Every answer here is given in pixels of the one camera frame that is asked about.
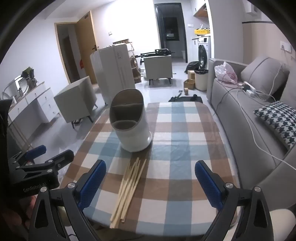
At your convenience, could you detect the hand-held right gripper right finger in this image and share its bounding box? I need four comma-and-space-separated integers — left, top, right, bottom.
194, 160, 273, 241

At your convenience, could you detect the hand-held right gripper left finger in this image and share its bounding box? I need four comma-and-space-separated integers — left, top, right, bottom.
28, 159, 107, 241

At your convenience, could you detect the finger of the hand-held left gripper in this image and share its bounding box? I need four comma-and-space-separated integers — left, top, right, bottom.
14, 149, 75, 179
9, 145, 47, 167

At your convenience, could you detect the bundle of wooden chopsticks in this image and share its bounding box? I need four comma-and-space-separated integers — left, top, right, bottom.
110, 157, 147, 229

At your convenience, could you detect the white utensil holder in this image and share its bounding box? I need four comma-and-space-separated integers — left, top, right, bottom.
109, 88, 153, 153

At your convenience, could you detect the wooden rack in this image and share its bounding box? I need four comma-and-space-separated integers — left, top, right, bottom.
8, 118, 33, 151

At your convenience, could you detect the white dresser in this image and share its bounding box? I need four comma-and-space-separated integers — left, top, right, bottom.
8, 81, 61, 130

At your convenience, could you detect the checked tablecloth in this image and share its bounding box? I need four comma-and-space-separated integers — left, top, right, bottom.
60, 102, 241, 234

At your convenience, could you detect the grey nightstand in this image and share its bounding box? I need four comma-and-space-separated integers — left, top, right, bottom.
54, 76, 98, 129
144, 55, 173, 86

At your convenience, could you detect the grey sofa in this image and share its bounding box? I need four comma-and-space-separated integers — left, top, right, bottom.
206, 54, 296, 204

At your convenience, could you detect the round mirror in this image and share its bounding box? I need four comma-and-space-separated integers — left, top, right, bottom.
2, 76, 23, 98

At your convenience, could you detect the potted plant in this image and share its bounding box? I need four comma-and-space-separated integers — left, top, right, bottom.
21, 67, 37, 87

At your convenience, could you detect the cream knit cloth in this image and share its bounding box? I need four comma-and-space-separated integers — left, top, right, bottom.
269, 209, 296, 241

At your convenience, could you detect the houndstooth pillow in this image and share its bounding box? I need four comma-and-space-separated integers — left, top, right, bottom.
253, 101, 296, 150

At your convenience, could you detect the white tall appliance box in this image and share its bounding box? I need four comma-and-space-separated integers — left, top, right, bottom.
90, 43, 135, 105

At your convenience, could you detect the white power strip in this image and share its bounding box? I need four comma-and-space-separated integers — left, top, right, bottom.
240, 81, 257, 96

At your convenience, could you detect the beige trash bin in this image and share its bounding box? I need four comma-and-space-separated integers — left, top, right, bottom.
194, 68, 208, 91

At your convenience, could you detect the pink plastic bag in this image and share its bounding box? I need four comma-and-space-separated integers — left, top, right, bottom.
214, 61, 238, 85

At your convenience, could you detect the wooden door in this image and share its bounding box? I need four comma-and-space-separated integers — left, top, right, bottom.
76, 14, 97, 84

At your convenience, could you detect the grey sofa cushion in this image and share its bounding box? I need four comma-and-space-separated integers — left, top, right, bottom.
240, 55, 290, 102

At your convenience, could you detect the white washing machine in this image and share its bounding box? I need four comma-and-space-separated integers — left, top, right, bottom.
198, 36, 212, 70

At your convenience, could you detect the black tripod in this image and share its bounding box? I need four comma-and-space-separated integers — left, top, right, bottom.
140, 49, 175, 66

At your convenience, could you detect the black door frame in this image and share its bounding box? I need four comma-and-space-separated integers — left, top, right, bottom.
154, 3, 188, 63

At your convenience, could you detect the wall socket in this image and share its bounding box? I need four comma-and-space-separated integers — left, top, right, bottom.
279, 41, 292, 52

